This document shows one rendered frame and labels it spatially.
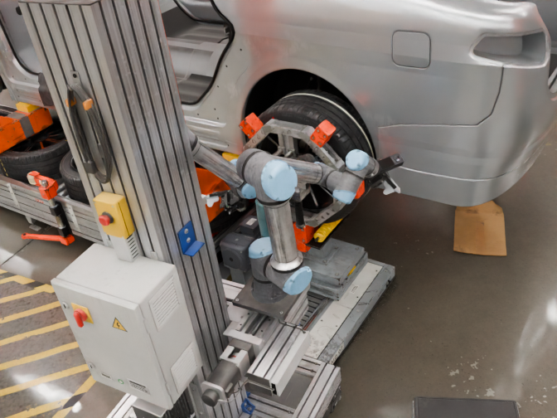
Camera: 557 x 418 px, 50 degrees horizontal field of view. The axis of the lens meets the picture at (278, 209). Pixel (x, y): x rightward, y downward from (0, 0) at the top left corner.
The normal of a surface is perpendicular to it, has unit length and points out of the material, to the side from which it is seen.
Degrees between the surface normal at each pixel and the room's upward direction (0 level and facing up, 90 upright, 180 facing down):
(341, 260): 0
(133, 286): 0
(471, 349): 0
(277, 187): 82
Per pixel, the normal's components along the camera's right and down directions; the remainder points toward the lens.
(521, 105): 0.29, 0.51
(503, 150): 0.10, 0.65
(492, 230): -0.11, -0.80
